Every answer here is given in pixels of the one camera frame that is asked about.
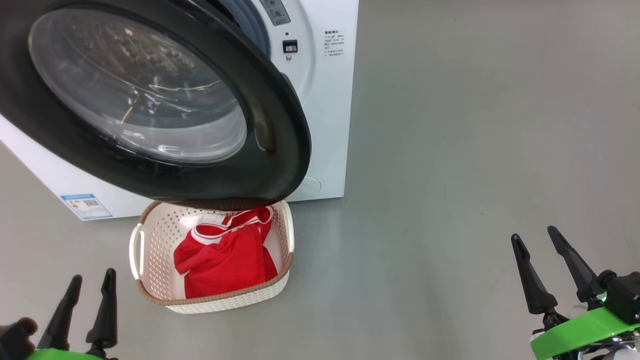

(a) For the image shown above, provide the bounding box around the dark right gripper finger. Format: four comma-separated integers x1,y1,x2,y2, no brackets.
511,233,558,315
547,226,606,303

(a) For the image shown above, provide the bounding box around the cream laundry basket brown rim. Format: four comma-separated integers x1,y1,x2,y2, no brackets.
129,199,296,315

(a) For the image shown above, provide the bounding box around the black round glass washer door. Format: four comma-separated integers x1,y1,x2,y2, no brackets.
0,0,313,211

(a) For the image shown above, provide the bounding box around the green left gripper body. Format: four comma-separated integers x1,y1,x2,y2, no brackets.
25,349,118,360

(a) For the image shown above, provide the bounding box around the white front-load washing machine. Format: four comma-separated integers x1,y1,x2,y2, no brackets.
0,0,360,221

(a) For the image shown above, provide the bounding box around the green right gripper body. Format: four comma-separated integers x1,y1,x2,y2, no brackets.
530,306,640,360

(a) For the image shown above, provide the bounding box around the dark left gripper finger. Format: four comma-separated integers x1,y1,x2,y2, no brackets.
37,275,83,351
86,268,118,351

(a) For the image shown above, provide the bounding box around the red garment white trim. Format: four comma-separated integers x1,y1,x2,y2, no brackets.
173,227,279,299
192,206,275,251

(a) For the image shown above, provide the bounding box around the blue white energy label sticker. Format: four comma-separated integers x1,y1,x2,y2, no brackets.
60,194,114,221

